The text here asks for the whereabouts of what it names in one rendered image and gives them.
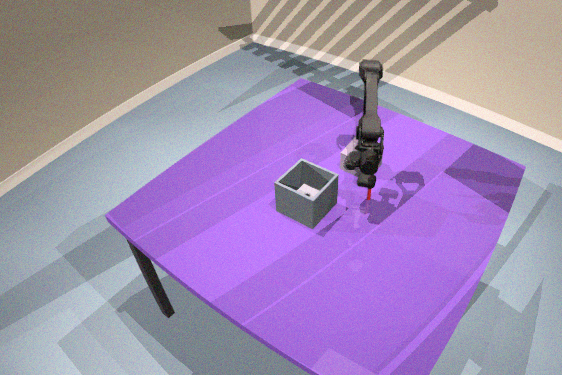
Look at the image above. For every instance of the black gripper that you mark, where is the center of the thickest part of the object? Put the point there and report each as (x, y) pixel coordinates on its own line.
(369, 180)

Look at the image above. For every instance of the white square plate with hole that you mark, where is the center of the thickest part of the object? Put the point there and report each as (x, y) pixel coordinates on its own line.
(308, 191)

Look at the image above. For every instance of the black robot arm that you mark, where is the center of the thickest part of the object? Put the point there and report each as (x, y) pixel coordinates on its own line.
(369, 128)

